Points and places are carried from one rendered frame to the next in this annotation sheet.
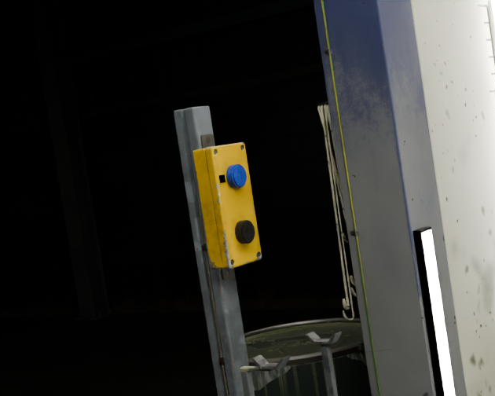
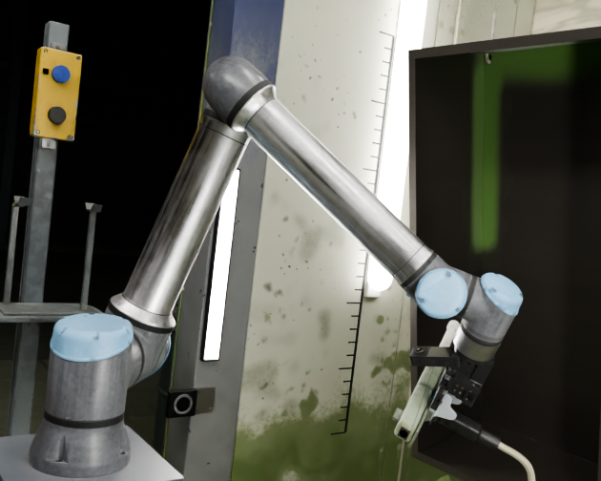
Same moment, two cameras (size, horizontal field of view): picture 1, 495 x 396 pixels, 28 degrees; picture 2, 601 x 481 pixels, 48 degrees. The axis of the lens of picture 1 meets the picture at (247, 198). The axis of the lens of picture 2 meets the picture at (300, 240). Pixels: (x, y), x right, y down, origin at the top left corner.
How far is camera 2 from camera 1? 1.42 m
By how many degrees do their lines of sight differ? 18
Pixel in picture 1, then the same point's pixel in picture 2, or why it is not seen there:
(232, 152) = (65, 57)
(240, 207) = (60, 97)
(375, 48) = (230, 23)
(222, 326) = (33, 179)
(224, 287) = (41, 153)
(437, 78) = (299, 68)
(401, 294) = not seen: hidden behind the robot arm
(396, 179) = not seen: hidden behind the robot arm
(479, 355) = (279, 286)
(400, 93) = not seen: hidden behind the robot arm
